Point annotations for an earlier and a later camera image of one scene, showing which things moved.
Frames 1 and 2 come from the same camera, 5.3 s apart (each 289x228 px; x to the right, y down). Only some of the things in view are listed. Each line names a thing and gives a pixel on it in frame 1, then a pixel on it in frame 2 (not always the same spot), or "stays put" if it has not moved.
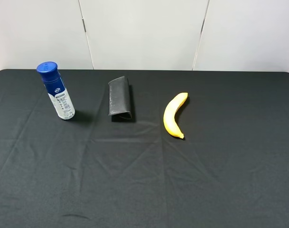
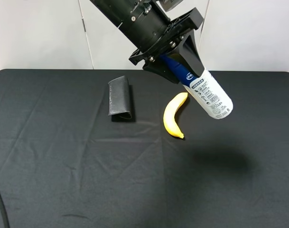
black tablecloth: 235,167 stays put
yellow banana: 169,118 stays put
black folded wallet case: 118,98 stays put
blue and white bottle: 56,90 to 205,87
